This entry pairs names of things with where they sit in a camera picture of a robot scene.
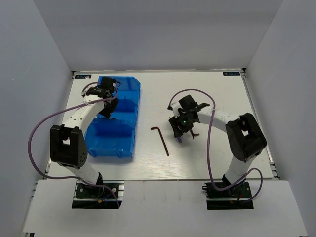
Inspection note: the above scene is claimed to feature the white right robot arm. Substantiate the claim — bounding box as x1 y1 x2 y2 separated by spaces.
167 95 267 197

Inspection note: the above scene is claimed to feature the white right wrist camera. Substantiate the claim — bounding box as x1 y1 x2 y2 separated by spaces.
167 102 185 118

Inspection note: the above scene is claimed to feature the left corner label sticker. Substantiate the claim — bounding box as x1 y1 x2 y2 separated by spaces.
75 74 92 79

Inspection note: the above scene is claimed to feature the corner label sticker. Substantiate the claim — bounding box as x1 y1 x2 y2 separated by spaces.
75 74 92 79
223 72 240 76

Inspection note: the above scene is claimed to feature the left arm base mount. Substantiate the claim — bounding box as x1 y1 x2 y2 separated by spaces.
72 181 124 209

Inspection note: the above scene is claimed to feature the brown hex key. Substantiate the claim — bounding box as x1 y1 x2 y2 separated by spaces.
150 126 170 156
190 129 200 139

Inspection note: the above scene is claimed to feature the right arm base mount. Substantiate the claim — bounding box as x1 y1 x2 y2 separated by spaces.
202 182 254 210

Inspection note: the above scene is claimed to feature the blue plastic divided bin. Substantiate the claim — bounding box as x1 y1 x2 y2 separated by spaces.
85 76 141 158

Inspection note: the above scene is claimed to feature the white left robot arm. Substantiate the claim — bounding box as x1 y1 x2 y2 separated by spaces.
50 77 120 197

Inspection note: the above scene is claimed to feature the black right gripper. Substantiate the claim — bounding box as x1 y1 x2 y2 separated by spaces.
169 111 195 138

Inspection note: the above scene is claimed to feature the right corner label sticker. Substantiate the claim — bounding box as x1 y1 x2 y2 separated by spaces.
223 72 240 76

